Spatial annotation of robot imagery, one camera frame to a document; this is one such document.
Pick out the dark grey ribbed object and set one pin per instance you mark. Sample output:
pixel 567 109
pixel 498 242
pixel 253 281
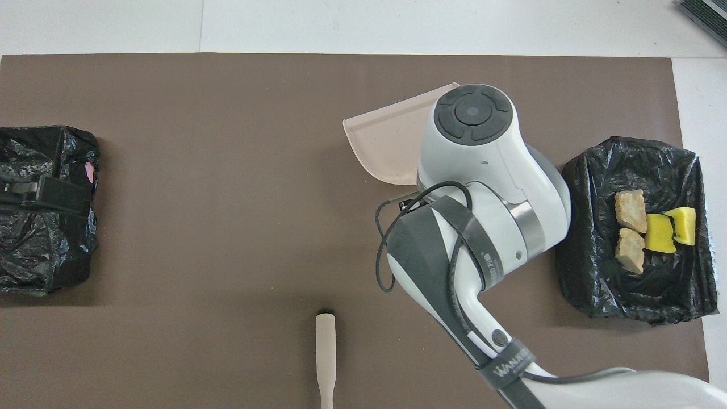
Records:
pixel 707 17

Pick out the brown table mat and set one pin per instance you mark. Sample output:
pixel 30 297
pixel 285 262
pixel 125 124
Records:
pixel 170 255

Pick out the notched yellow sponge piece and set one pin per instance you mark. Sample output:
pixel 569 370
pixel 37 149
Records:
pixel 684 224

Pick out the black bag bin pink spot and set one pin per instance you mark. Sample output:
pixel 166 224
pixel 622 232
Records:
pixel 40 255

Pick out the beige hand brush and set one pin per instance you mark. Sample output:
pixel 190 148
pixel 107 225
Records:
pixel 325 352

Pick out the orange striped foam chunk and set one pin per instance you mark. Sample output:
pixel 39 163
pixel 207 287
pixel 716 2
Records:
pixel 630 211

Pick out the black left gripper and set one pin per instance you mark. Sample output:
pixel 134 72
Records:
pixel 62 196

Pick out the beige foam chunk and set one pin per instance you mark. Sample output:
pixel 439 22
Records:
pixel 629 253

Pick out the beige plastic dustpan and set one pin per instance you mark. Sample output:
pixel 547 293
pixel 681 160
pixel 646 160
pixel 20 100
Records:
pixel 386 142

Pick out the black bag lined bin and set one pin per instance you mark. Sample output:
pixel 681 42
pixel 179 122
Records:
pixel 590 255

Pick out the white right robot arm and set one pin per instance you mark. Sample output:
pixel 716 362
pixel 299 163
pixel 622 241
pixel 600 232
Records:
pixel 483 159

